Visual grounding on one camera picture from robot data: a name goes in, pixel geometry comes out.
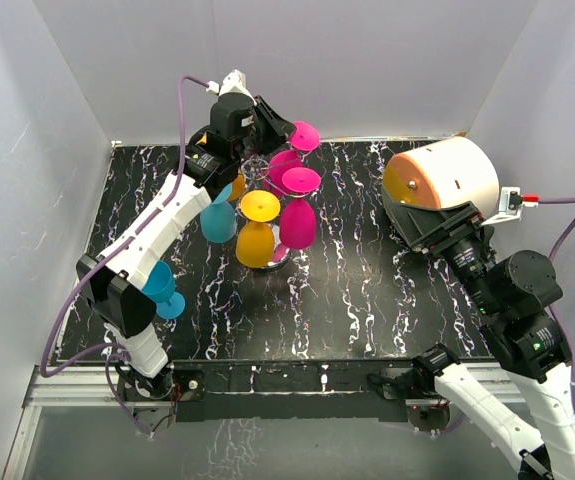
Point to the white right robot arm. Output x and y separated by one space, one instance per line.
521 333

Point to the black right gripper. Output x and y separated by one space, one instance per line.
430 225

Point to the blue wine glass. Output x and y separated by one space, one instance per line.
161 289
218 220

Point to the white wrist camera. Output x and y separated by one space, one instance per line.
234 82
511 204

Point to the orange wine glass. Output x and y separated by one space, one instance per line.
255 241
238 187

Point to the white orange cylindrical container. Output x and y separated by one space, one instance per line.
440 175

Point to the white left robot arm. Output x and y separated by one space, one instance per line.
112 282

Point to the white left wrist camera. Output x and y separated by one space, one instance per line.
234 82

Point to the pink wine glass front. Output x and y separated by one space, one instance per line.
298 220

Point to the chrome wine glass rack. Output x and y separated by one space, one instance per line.
279 218

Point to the pink wine glass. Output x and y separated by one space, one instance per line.
298 220
305 139

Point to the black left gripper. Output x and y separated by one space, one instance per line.
279 130

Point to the orange wine glass front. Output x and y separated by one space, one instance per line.
255 241

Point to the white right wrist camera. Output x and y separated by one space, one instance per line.
511 204

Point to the aluminium front rail frame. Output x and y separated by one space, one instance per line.
388 390

